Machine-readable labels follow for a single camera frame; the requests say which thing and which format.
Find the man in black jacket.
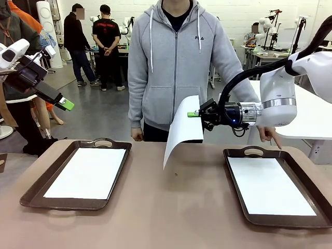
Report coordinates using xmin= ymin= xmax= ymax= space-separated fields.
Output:
xmin=63 ymin=3 xmax=101 ymax=88

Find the brown wooden board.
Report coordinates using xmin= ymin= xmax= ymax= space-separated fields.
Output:
xmin=0 ymin=153 xmax=8 ymax=174

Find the person in grey hoodie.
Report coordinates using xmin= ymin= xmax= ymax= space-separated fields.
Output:
xmin=128 ymin=0 xmax=260 ymax=143

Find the white A4 paper sheet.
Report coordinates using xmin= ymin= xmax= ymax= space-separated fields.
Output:
xmin=162 ymin=94 xmax=204 ymax=171
xmin=226 ymin=156 xmax=318 ymax=217
xmin=43 ymin=147 xmax=127 ymax=201

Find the grey background desk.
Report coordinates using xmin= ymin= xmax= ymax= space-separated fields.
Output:
xmin=240 ymin=44 xmax=301 ymax=78

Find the person's left forearm grey sleeve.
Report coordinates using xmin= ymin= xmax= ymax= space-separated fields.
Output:
xmin=223 ymin=67 xmax=260 ymax=104

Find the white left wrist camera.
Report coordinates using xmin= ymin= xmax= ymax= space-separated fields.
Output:
xmin=44 ymin=45 xmax=57 ymax=60

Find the white round fan base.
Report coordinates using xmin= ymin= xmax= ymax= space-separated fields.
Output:
xmin=0 ymin=124 xmax=14 ymax=141

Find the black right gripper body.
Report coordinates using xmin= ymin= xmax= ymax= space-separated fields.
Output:
xmin=199 ymin=98 xmax=244 ymax=129

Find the white table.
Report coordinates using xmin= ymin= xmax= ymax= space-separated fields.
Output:
xmin=248 ymin=80 xmax=332 ymax=165

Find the person in green orange coat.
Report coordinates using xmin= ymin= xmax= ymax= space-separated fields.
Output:
xmin=0 ymin=0 xmax=65 ymax=158

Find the person's right hand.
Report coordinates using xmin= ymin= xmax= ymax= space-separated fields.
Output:
xmin=131 ymin=127 xmax=145 ymax=143

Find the man in black red-print tee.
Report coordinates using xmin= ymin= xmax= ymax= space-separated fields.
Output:
xmin=89 ymin=4 xmax=127 ymax=92

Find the person's left hand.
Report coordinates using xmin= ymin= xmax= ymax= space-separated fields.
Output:
xmin=258 ymin=126 xmax=283 ymax=150

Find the white standing air conditioner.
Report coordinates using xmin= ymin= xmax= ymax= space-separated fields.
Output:
xmin=35 ymin=0 xmax=65 ymax=70

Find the dark brown plastic tray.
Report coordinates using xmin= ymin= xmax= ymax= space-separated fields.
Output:
xmin=223 ymin=145 xmax=332 ymax=229
xmin=19 ymin=137 xmax=132 ymax=211

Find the black right arm hose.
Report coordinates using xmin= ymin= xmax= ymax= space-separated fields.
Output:
xmin=219 ymin=14 xmax=332 ymax=109

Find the black tripod stand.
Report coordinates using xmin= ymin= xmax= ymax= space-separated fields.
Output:
xmin=290 ymin=15 xmax=309 ymax=57

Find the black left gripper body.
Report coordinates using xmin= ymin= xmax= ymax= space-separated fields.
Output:
xmin=4 ymin=58 xmax=54 ymax=99

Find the person's right forearm grey sleeve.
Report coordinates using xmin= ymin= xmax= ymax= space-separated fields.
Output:
xmin=128 ymin=85 xmax=146 ymax=130

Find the seated person with blurred face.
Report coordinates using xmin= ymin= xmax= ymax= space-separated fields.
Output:
xmin=243 ymin=22 xmax=263 ymax=49

